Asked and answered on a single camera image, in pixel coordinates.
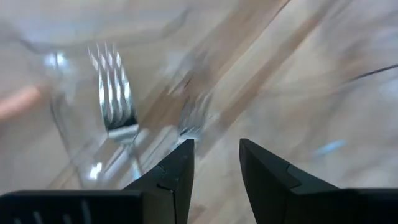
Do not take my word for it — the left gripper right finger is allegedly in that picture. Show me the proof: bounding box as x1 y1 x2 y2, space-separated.
238 138 398 224

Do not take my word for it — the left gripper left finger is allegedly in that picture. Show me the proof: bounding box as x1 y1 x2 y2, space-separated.
0 139 195 224

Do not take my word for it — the orange-handled fork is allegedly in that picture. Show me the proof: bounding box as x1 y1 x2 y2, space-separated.
87 42 144 190

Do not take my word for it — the clear plastic bin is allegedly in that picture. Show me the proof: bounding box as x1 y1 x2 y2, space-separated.
0 6 398 191

